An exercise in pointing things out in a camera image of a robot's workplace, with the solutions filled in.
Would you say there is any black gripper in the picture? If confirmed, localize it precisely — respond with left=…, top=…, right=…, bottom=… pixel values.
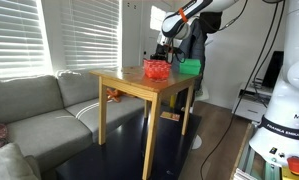
left=150, top=43, right=173, bottom=63

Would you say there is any green plastic box with lid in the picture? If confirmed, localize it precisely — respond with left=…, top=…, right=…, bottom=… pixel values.
left=178, top=58, right=202, bottom=76

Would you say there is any red woven plastic basket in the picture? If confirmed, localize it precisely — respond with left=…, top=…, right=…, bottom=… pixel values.
left=142, top=58, right=173, bottom=81

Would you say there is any white door with window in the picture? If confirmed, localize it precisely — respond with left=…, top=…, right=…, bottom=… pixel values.
left=140, top=0, right=177, bottom=65

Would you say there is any light wooden table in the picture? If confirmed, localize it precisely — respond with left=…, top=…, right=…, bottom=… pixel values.
left=89, top=65, right=202, bottom=180

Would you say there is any dark grey puffer jacket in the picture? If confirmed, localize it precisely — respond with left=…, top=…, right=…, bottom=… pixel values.
left=180, top=18, right=209, bottom=98

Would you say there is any orange plush toy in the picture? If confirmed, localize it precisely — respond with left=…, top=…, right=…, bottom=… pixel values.
left=105, top=87, right=131, bottom=103

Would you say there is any black knit hat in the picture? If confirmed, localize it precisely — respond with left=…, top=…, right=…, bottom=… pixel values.
left=198, top=11, right=224, bottom=35

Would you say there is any white window blind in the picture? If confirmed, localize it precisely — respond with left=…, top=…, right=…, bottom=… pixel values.
left=0, top=0, right=54, bottom=80
left=60, top=0, right=122, bottom=72

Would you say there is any white round floor base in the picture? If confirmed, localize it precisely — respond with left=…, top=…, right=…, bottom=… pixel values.
left=190, top=134, right=204, bottom=151

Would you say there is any dark blue floor rug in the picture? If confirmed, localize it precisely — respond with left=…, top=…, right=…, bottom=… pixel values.
left=54, top=103, right=203, bottom=180

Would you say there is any white low cabinet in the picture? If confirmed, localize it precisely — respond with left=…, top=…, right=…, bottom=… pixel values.
left=231, top=82, right=274, bottom=123

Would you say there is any black monitor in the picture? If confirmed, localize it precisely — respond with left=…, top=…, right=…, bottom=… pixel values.
left=261, top=50, right=285, bottom=89

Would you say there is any grey fabric sofa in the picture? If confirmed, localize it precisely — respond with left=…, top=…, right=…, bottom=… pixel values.
left=0, top=69, right=147, bottom=180

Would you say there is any red emergency stop button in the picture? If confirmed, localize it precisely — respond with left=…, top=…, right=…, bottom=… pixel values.
left=286, top=155, right=299, bottom=177

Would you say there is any yellow stop button housing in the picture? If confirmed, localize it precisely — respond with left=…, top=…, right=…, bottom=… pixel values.
left=281, top=165, right=299, bottom=180

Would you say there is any grey sofa cushion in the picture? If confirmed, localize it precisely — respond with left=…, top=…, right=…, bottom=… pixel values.
left=0, top=142, right=42, bottom=180

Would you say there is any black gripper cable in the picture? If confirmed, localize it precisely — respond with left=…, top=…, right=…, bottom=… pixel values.
left=168, top=41, right=187, bottom=65

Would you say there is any orange strap on arm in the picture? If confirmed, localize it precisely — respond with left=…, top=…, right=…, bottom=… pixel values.
left=178, top=7, right=189, bottom=24

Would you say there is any white light switch plate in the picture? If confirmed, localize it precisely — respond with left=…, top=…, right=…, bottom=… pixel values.
left=126, top=2, right=139, bottom=11

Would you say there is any long black cable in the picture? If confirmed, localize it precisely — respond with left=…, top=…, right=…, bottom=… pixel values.
left=199, top=0, right=287, bottom=180

